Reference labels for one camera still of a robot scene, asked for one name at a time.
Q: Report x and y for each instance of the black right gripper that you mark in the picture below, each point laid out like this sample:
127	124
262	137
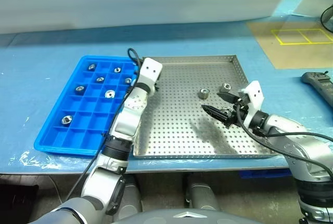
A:
240	109

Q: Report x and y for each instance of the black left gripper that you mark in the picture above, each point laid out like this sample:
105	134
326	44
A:
156	87

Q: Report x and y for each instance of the small metal roller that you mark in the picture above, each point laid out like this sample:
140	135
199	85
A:
225	88
100	79
128	80
91	66
110	94
117	70
80	88
204	93
225	109
66	120

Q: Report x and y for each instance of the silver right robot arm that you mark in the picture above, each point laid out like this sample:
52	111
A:
294	133

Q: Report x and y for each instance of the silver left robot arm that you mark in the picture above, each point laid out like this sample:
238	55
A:
127	122

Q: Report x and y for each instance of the perforated steel tray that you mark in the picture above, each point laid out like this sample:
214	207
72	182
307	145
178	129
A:
177	130

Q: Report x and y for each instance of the blue compartment plastic tray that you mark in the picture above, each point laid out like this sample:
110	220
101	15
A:
78	135

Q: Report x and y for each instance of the blue plastic bin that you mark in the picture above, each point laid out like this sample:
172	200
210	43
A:
265	174

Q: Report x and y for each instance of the brown cardboard mat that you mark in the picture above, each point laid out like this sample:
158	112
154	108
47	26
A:
294	57

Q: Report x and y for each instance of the grey rounded leg cover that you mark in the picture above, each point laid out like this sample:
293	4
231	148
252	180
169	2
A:
200	195
131	198

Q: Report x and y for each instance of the dark grey handheld remote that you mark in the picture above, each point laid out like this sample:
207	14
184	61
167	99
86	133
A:
318	83

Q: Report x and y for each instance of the grey robot torso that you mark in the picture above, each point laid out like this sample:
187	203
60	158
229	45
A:
187	218

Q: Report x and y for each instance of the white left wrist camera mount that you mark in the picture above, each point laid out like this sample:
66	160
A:
149	72

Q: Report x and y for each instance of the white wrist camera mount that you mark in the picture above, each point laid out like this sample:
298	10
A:
149	72
255	94

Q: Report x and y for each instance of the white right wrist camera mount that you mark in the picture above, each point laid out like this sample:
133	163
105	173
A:
255	94

